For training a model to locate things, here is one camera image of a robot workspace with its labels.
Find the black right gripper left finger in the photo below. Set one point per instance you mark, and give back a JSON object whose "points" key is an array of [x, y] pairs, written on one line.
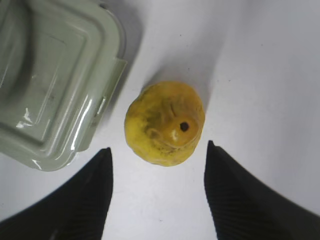
{"points": [[75, 211]]}

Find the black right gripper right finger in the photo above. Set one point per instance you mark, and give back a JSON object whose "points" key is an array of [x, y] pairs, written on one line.
{"points": [[244, 208]]}

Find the yellow pear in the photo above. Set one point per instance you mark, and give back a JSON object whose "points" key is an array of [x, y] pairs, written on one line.
{"points": [[163, 125]]}

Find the green lidded glass container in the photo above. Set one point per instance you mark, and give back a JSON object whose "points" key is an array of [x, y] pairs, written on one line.
{"points": [[60, 62]]}

